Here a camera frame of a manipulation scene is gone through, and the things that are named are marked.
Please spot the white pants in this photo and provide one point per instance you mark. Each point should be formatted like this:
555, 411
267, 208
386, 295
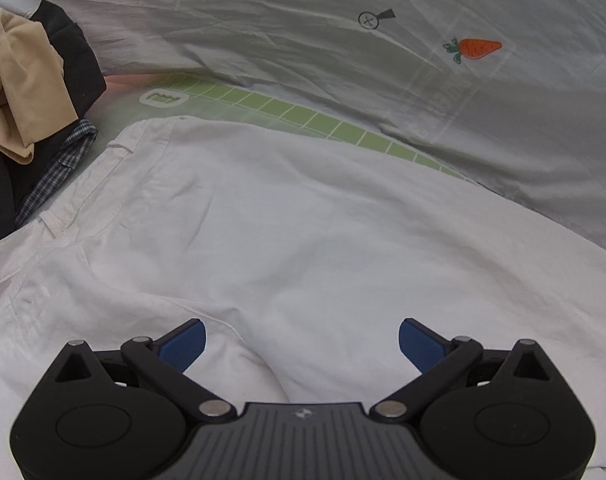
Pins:
283, 235

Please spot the grey printed sheet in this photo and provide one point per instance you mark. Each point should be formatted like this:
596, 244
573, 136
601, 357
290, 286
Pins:
333, 35

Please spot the black garment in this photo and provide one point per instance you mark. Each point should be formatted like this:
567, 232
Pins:
75, 60

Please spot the beige garment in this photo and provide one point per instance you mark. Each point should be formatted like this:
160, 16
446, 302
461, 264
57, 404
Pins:
28, 80

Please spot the green grid mat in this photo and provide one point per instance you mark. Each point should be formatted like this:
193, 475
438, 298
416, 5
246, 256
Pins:
283, 110

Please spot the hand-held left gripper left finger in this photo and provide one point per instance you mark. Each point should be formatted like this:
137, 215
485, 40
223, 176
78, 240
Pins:
185, 344

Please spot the blue plaid shirt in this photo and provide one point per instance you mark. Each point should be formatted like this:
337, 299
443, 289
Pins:
63, 165

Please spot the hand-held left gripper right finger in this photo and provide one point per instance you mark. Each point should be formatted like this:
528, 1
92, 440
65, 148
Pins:
420, 344

